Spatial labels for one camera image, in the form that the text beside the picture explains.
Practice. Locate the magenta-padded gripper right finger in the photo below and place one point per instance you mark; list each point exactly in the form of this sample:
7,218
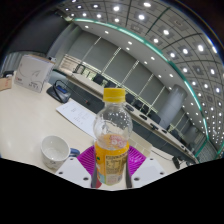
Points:
148,170

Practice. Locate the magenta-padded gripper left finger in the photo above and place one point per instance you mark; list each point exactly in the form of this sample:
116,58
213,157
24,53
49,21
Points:
71,170

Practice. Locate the yellow-capped orange drink bottle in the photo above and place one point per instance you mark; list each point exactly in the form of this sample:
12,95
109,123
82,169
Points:
111,160

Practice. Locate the white open organizer box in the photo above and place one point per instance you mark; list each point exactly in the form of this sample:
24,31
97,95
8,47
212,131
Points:
141,143

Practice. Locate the white printed paper sheet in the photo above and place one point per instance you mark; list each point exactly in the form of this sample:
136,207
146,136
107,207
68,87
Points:
78,115

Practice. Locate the black desk phone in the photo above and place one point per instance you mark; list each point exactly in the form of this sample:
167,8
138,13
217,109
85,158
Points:
60,91

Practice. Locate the long curved conference desk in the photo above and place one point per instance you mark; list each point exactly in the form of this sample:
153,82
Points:
86,85

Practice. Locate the black office chairs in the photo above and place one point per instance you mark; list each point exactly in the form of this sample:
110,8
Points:
99,79

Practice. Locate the white cardboard box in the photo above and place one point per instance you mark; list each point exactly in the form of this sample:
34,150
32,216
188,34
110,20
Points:
33,73

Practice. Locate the brown flat envelope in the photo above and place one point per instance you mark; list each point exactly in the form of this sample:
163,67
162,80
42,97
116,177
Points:
5,84

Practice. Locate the ceiling lights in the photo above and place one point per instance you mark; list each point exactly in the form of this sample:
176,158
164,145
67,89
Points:
166,32

